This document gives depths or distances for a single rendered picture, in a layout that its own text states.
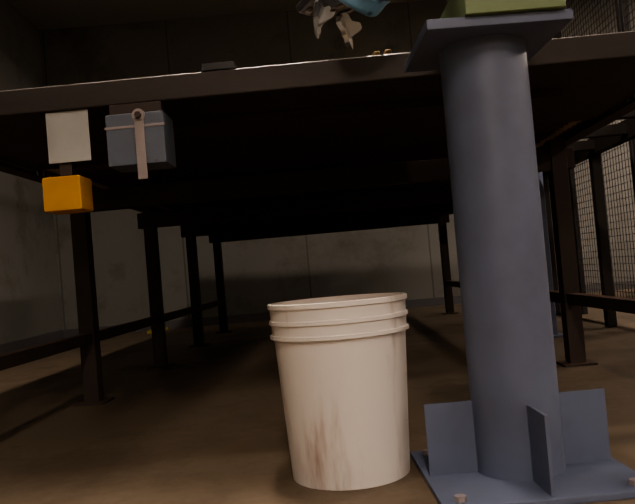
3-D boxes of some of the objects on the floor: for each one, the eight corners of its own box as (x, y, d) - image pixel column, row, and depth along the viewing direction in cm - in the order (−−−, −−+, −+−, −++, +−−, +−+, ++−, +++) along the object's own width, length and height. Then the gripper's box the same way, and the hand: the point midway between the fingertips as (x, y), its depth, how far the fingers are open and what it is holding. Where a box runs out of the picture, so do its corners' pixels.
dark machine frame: (723, 348, 268) (697, 87, 271) (623, 356, 269) (598, 96, 272) (522, 307, 565) (510, 182, 568) (474, 311, 566) (463, 186, 569)
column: (666, 495, 118) (616, -7, 120) (445, 516, 117) (400, 9, 120) (577, 441, 156) (541, 60, 158) (410, 456, 155) (376, 73, 158)
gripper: (324, -52, 168) (332, 28, 168) (369, -29, 184) (376, 44, 183) (297, -40, 173) (304, 38, 173) (343, -19, 189) (350, 53, 188)
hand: (333, 45), depth 180 cm, fingers open, 14 cm apart
